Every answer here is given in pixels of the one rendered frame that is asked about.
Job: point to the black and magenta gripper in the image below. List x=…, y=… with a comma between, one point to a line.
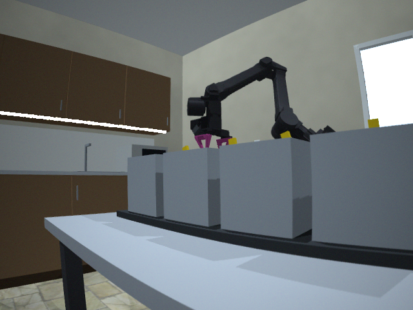
x=214, y=128

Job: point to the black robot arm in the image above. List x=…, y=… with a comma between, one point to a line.
x=285, y=119

